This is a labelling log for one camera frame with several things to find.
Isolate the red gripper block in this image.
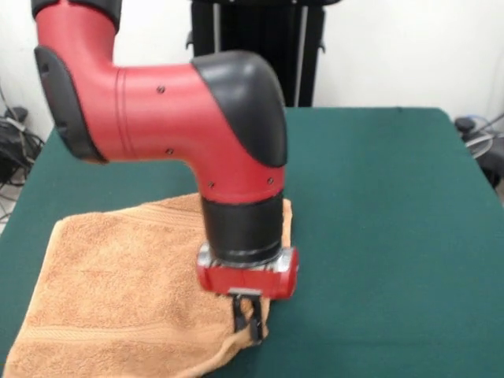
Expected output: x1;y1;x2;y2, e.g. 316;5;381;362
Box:
195;243;300;343

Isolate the tan terry towel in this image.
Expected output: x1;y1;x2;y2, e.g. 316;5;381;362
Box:
6;192;295;378

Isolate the dark green table cloth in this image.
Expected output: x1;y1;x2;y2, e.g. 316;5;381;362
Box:
0;106;504;378

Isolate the small black plug box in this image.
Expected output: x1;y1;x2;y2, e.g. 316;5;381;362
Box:
454;117;478;133

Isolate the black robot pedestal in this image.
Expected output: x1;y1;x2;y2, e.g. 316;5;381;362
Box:
184;0;328;108

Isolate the black cable bundle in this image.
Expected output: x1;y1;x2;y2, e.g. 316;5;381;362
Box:
0;106;46;190

